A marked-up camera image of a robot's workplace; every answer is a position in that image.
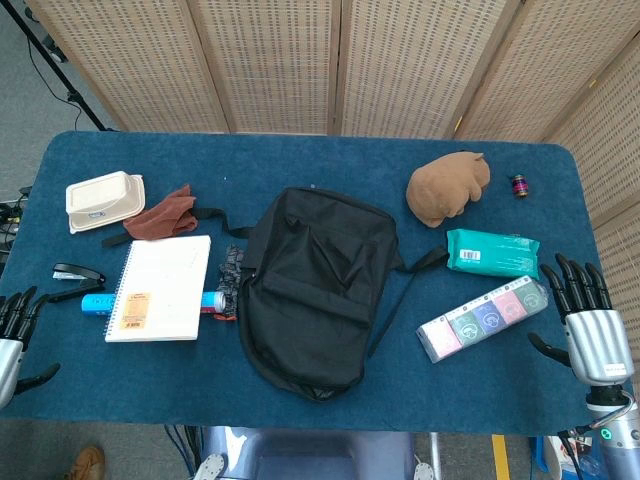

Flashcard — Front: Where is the rust brown cloth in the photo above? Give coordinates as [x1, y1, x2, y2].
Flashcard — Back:
[122, 183, 200, 242]

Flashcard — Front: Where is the white clamshell food container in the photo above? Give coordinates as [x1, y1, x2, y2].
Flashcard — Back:
[65, 170, 147, 235]

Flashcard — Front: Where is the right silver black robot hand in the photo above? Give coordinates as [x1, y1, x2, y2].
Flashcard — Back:
[528, 253, 634, 386]

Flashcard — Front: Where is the blue table cover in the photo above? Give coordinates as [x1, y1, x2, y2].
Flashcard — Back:
[0, 130, 632, 436]

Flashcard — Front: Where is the black stapler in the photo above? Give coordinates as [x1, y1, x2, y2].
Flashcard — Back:
[47, 262, 107, 304]

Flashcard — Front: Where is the black tripod stand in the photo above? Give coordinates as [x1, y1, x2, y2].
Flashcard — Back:
[0, 0, 119, 132]

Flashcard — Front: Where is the white spiral notebook yellow label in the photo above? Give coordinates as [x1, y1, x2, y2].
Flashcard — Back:
[103, 234, 213, 344]

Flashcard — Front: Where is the black backpack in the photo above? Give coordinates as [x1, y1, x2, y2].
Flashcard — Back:
[102, 187, 451, 403]

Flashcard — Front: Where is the teal wet wipes pack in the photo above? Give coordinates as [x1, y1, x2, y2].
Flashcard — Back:
[445, 228, 542, 280]

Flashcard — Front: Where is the pastel tissue multipack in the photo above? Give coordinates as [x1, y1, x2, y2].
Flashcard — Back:
[416, 274, 550, 364]

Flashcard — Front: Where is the grey patterned fabric piece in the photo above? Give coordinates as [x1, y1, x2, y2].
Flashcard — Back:
[215, 244, 246, 321]

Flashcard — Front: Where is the brown shoe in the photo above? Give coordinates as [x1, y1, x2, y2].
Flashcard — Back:
[64, 445, 106, 480]

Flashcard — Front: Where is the black cable bundle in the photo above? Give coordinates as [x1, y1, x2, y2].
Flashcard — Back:
[0, 185, 32, 251]

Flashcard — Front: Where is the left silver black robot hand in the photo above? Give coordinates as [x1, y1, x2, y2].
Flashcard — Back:
[0, 285, 61, 409]

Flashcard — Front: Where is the brown plush toy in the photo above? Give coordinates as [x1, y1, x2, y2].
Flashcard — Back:
[405, 149, 492, 229]

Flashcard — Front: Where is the grey-blue robot torso base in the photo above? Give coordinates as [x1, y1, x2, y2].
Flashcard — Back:
[192, 425, 441, 480]

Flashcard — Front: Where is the blue cling wrap box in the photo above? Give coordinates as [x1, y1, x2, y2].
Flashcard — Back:
[81, 291, 237, 322]

